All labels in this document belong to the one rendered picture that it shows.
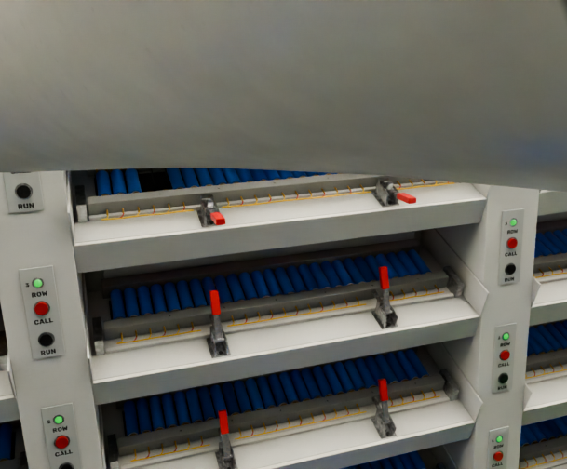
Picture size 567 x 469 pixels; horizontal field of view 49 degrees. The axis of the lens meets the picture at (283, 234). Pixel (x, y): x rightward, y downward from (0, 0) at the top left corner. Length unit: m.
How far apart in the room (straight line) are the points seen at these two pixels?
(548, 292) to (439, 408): 0.27
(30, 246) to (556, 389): 0.92
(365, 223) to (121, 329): 0.39
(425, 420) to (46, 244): 0.67
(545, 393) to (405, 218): 0.47
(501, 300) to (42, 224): 0.70
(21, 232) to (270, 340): 0.38
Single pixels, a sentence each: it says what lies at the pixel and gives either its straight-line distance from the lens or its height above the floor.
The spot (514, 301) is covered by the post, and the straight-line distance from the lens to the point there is 1.09.
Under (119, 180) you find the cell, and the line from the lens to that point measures 0.91.
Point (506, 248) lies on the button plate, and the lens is 1.04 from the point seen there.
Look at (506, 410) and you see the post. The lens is 1.18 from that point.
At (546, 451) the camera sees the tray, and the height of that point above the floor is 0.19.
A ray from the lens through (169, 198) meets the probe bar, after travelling 0.86.
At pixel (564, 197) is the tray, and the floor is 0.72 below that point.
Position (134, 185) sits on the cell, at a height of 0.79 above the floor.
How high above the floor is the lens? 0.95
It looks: 16 degrees down
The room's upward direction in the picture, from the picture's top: 2 degrees counter-clockwise
